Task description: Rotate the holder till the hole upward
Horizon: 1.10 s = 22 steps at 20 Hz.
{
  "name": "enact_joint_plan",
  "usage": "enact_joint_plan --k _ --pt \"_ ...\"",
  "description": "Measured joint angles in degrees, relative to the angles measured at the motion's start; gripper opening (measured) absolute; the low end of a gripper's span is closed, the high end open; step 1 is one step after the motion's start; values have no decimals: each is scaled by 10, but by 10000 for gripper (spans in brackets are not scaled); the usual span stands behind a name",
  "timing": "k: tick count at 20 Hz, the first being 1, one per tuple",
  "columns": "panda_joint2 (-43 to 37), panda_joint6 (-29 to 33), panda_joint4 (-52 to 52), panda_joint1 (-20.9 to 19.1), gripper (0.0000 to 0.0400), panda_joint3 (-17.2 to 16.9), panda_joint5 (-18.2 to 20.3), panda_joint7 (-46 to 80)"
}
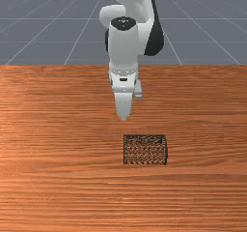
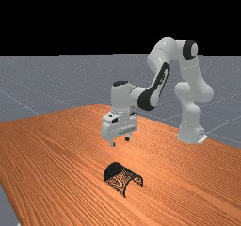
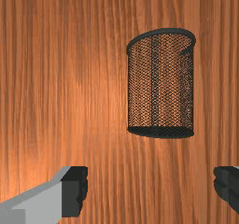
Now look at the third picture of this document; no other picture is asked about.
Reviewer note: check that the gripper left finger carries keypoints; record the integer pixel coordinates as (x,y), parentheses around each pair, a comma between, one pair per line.
(46,199)

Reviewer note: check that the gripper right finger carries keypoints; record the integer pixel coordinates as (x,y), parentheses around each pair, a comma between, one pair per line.
(228,184)

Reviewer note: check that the dark mesh basket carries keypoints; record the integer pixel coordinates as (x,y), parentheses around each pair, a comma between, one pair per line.
(160,87)

